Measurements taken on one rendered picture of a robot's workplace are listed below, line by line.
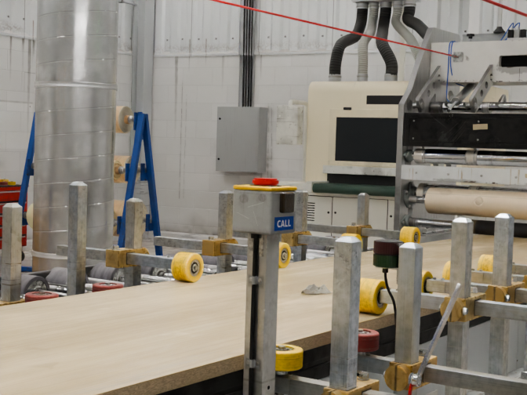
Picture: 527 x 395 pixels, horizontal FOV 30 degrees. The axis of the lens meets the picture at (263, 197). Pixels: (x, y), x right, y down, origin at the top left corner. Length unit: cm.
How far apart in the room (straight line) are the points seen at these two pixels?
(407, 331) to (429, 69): 320
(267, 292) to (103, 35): 450
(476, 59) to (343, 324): 334
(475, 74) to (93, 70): 221
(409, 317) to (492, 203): 269
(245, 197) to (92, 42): 443
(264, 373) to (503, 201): 317
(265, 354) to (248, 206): 22
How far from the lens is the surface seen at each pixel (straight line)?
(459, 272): 214
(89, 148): 580
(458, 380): 194
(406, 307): 192
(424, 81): 497
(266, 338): 148
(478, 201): 460
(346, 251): 168
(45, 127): 587
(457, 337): 216
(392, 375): 192
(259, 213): 143
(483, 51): 492
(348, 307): 169
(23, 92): 1147
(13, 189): 1032
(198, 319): 215
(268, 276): 146
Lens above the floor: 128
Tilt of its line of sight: 3 degrees down
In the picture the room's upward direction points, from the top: 2 degrees clockwise
